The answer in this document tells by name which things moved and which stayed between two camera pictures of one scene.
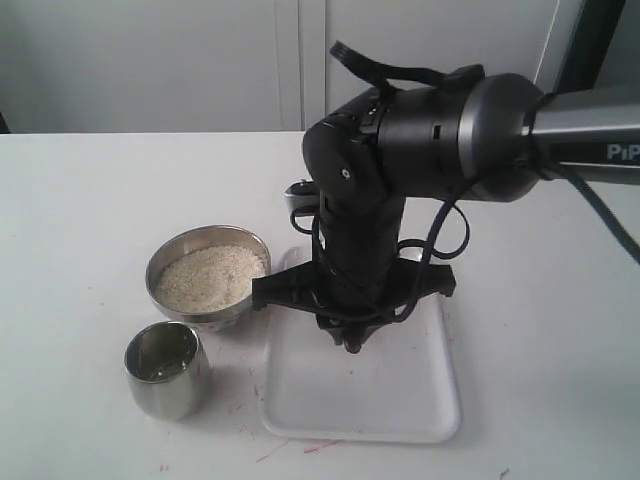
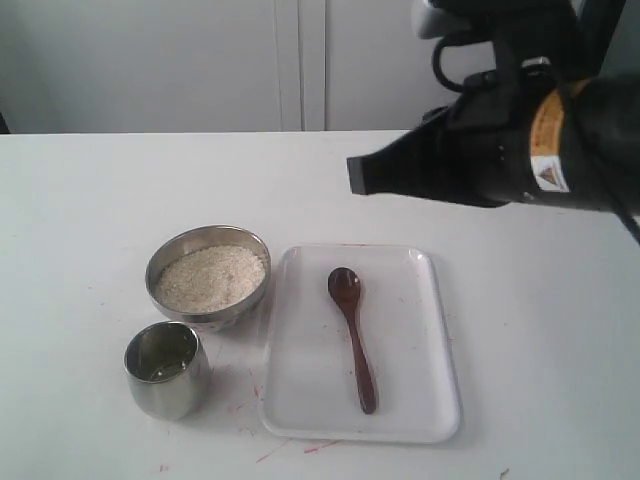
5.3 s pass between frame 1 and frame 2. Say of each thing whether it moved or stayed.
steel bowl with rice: stayed
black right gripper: moved
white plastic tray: stayed
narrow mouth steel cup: stayed
